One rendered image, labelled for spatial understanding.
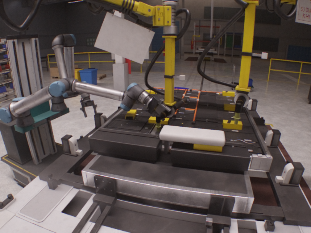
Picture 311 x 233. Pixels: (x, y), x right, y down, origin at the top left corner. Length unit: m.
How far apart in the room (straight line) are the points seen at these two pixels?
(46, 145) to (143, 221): 1.87
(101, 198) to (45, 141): 1.69
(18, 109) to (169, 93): 1.29
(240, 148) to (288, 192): 0.40
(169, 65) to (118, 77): 5.34
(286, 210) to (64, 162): 1.38
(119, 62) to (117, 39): 5.36
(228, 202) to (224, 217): 0.10
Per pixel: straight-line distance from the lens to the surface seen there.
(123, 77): 6.61
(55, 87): 1.66
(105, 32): 1.30
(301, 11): 1.49
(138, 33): 1.34
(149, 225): 1.13
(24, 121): 2.19
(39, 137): 2.63
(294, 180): 1.39
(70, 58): 2.36
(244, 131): 1.65
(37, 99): 1.80
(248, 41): 1.16
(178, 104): 1.61
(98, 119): 1.89
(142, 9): 1.33
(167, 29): 1.37
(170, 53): 1.38
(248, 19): 1.17
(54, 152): 2.78
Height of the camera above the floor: 1.66
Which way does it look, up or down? 22 degrees down
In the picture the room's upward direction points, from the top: straight up
